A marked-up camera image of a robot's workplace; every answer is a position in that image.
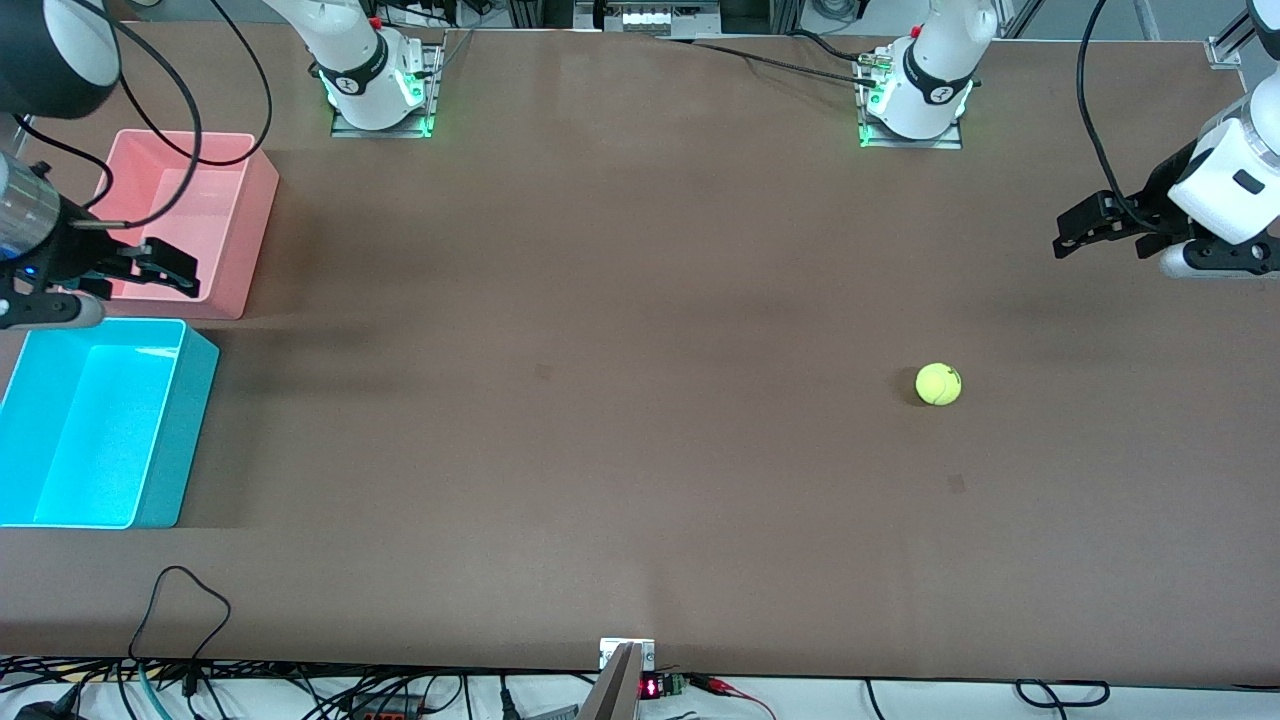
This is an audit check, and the red alligator clip cable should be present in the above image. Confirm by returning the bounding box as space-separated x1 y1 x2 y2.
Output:
688 673 778 720

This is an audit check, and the pink plastic bin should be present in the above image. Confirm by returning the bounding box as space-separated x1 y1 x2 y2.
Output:
52 129 281 321

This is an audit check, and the black flat loop cable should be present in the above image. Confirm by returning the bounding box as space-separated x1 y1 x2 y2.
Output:
1014 678 1112 708

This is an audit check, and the grey camera mount beam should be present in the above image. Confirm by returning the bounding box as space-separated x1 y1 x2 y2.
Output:
574 642 644 720

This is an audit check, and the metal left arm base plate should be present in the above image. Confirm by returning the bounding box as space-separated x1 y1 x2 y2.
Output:
857 50 964 151

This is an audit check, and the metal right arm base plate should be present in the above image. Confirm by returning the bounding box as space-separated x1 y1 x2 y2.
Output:
330 40 447 139

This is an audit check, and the thick black table cable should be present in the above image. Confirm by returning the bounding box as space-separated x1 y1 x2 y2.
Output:
655 35 887 89

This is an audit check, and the metal device with lights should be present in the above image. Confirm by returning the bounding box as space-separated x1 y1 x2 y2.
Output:
574 0 724 37

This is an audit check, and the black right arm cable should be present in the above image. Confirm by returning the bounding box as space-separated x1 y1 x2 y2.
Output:
14 0 274 233

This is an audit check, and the yellow-green tennis ball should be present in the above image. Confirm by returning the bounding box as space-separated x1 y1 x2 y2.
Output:
915 362 963 407

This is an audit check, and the metal camera mount plate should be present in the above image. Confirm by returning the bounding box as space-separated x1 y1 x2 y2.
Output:
599 637 657 672

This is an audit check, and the blue plastic bin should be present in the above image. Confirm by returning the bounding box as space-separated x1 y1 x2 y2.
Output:
0 318 221 530

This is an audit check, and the black looped cable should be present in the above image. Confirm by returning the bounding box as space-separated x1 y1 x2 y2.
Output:
127 565 233 697

